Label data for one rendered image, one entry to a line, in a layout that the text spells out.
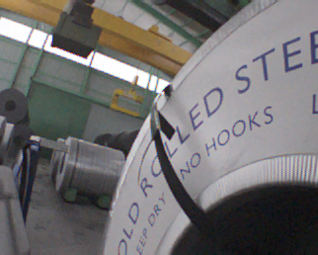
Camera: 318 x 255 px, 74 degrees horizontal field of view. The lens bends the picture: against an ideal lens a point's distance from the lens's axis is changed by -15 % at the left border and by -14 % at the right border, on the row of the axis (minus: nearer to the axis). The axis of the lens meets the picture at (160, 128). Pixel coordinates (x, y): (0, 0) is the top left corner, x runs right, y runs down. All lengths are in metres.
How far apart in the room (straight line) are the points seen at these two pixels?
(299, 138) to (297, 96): 0.06
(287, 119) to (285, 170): 0.07
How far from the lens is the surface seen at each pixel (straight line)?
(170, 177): 0.43
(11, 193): 0.33
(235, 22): 0.50
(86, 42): 1.11
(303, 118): 0.32
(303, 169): 0.30
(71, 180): 4.98
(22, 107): 11.22
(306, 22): 0.39
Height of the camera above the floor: 1.01
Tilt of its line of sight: 11 degrees up
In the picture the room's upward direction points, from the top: 13 degrees clockwise
